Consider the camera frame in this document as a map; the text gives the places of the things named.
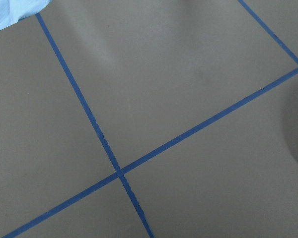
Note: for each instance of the light blue cloth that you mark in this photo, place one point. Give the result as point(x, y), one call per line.
point(13, 11)

